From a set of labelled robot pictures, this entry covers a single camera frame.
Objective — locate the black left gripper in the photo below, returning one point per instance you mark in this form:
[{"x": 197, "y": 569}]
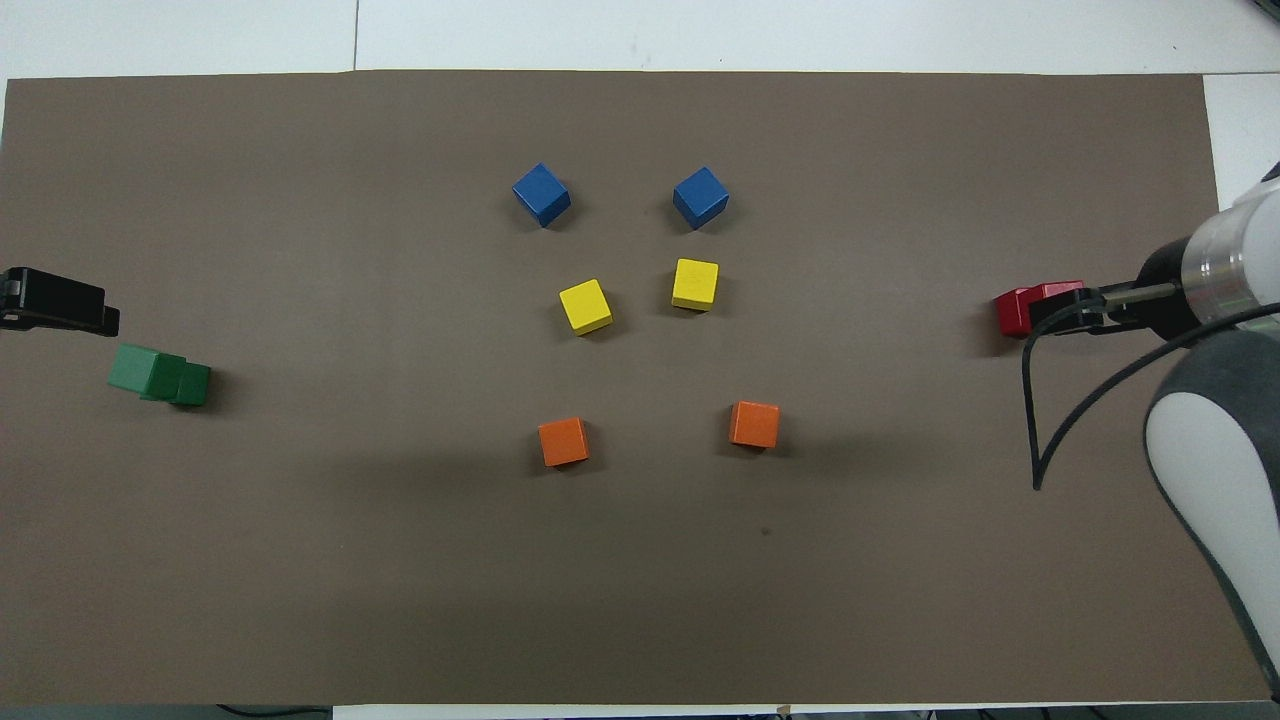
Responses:
[{"x": 55, "y": 298}]

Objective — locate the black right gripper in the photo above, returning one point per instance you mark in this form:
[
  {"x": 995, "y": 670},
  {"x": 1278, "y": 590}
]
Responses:
[{"x": 1165, "y": 290}]

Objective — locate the red wooden cube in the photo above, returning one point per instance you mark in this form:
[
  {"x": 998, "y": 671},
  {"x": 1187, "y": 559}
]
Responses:
[
  {"x": 1010, "y": 315},
  {"x": 1050, "y": 289}
]

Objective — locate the green wooden cube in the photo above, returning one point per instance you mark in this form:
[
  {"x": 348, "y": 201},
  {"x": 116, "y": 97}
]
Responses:
[
  {"x": 145, "y": 370},
  {"x": 192, "y": 385}
]

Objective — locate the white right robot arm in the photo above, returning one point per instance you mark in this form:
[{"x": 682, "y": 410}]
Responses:
[{"x": 1220, "y": 480}]

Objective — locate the orange wooden cube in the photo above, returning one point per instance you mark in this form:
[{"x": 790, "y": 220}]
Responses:
[
  {"x": 563, "y": 441},
  {"x": 754, "y": 424}
]

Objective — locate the brown paper table mat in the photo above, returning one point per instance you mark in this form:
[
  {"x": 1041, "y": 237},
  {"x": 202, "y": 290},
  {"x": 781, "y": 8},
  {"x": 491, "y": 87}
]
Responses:
[{"x": 400, "y": 560}]

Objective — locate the yellow wooden cube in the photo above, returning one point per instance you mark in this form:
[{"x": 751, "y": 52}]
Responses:
[
  {"x": 695, "y": 284},
  {"x": 585, "y": 306}
]

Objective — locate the blue wooden cube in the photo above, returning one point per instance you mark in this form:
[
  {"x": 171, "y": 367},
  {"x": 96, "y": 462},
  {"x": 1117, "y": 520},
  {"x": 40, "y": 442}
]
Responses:
[
  {"x": 700, "y": 197},
  {"x": 541, "y": 194}
]

